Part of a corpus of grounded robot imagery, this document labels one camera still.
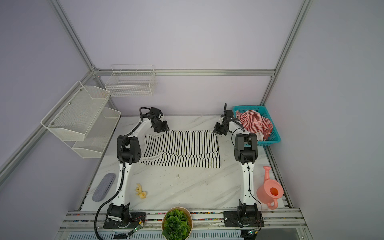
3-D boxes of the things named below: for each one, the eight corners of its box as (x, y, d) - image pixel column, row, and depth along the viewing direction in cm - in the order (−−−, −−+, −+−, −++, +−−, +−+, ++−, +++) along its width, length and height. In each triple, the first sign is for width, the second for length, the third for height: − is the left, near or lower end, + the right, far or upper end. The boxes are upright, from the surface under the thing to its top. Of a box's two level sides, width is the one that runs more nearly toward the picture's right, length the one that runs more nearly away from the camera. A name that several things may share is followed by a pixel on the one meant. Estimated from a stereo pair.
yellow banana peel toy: (133, 190, 85) (131, 188, 83) (140, 184, 87) (138, 182, 85) (141, 201, 82) (139, 199, 79) (148, 195, 84) (146, 193, 81)
